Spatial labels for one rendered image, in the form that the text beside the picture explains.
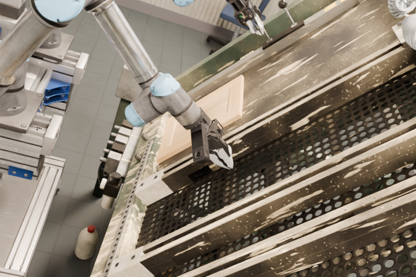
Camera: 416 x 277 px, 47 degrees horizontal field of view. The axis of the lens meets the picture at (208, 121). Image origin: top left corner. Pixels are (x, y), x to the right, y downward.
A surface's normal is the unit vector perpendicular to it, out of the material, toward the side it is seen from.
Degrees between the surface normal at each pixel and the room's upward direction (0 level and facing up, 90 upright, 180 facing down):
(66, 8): 82
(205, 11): 90
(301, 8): 90
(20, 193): 0
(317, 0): 90
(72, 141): 0
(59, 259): 0
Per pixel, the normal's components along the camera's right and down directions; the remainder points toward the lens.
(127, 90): -0.09, 0.55
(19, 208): 0.33, -0.77
